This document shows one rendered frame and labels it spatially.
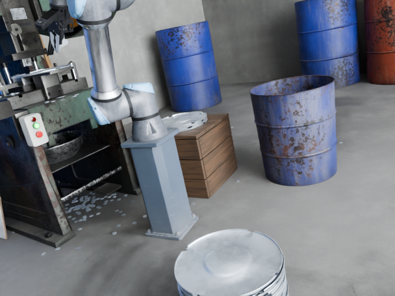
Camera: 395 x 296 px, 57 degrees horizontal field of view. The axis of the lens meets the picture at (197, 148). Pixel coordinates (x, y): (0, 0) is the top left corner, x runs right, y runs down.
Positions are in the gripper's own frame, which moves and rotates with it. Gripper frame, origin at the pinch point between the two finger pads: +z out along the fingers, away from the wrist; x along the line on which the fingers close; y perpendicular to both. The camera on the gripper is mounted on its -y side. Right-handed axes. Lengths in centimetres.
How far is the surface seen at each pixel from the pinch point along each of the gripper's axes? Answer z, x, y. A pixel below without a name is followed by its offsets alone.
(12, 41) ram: 2.4, 24.5, -5.3
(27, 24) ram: -3.8, 26.1, 5.0
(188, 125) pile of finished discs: 29, -56, 36
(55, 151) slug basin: 51, -5, -6
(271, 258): 9, -127, -38
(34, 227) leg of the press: 87, -10, -26
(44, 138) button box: 30.7, -17.2, -21.6
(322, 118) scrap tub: 7, -114, 57
